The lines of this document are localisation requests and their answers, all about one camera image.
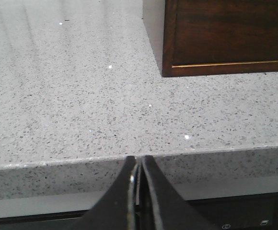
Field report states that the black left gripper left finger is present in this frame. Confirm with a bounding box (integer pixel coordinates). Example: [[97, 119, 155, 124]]
[[69, 156, 136, 230]]

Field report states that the black built-in appliance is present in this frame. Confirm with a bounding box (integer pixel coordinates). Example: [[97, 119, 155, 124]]
[[0, 193, 278, 230]]

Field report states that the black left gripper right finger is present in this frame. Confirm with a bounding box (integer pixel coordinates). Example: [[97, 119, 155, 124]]
[[141, 155, 216, 230]]

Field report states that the dark wooden drawer cabinet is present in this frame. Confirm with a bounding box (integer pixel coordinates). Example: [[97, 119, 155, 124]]
[[142, 0, 278, 77]]

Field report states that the wooden drawer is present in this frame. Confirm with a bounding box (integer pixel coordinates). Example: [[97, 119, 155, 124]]
[[173, 0, 278, 66]]

